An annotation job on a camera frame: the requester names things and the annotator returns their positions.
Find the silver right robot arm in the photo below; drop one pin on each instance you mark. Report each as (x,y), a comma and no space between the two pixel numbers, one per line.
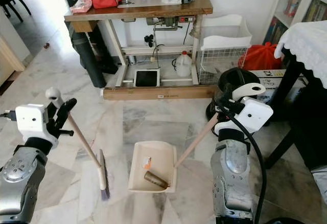
(232,173)

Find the clear plastic jug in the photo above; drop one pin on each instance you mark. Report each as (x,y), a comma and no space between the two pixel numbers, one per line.
(184,66)

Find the red orange cloth bag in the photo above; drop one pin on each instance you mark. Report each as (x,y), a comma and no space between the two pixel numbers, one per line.
(260,58)

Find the black long tube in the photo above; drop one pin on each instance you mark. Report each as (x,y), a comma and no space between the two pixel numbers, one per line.
(89,60)

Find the white plastic basket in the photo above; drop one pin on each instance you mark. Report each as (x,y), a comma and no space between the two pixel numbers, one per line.
(225,41)

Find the printed cardboard box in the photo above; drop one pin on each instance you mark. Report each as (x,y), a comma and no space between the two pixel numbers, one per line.
(278,74)

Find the light wooden cabinet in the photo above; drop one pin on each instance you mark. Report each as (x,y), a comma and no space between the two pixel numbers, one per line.
(10,63)

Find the long wooden plank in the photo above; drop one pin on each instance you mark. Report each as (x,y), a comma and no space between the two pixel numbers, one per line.
(148,92)

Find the white framed black pedal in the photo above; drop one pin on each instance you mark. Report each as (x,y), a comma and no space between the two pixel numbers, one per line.
(146,78)

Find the black table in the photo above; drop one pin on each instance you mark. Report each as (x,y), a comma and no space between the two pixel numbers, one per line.
(311,127)

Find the brown cardboard tube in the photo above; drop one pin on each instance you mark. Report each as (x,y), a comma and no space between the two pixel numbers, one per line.
(156,179)

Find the grey sewing machine motor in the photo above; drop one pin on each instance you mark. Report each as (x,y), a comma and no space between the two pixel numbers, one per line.
(162,23)

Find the white lace tablecloth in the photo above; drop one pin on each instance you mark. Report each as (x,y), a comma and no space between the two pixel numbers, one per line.
(306,42)

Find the pink small tray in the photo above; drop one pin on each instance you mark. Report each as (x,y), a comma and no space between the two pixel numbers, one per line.
(80,6)

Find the white bookshelf with books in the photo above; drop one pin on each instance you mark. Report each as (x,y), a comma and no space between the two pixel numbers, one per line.
(294,9)

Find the wooden sewing table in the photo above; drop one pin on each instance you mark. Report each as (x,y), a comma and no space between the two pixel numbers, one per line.
(143,10)

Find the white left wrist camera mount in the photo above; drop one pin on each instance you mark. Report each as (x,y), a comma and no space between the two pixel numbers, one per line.
(33,122)

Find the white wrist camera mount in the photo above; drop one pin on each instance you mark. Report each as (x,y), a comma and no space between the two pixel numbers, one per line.
(253,114)
(33,122)

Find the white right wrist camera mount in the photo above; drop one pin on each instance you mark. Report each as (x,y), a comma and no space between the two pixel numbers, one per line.
(253,114)

